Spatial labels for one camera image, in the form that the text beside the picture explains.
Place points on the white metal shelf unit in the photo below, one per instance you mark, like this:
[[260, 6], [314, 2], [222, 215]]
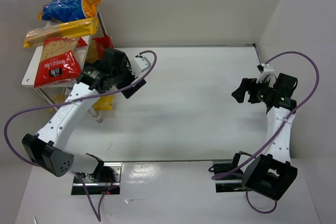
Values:
[[29, 77]]

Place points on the yellow spaghetti packet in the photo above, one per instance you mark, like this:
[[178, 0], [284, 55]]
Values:
[[74, 29]]

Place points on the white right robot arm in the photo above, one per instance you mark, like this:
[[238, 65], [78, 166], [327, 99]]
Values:
[[271, 173]]

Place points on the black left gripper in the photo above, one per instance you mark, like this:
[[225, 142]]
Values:
[[128, 77]]

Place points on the yellow pasta bag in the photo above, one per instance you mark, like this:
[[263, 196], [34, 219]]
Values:
[[103, 104]]

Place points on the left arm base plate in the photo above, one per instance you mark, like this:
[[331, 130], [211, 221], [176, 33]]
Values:
[[108, 182]]

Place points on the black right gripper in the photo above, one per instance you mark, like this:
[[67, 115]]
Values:
[[252, 91]]

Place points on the red pasta bag on shelf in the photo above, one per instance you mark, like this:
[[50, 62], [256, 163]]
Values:
[[97, 47]]

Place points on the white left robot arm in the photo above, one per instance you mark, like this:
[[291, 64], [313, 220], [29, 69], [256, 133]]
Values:
[[47, 147]]

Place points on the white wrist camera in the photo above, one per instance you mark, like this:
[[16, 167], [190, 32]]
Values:
[[265, 70], [139, 64]]

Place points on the blue orange pasta bag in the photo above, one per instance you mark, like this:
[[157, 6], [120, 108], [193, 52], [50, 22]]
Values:
[[69, 10]]

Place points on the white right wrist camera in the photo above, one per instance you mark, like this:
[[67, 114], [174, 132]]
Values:
[[265, 70]]

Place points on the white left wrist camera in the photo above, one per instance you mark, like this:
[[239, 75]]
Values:
[[139, 64]]

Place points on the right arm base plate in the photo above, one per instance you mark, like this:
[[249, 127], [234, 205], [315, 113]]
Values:
[[231, 183]]

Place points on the red fusilli pasta bag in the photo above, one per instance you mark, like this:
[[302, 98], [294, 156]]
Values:
[[58, 62]]

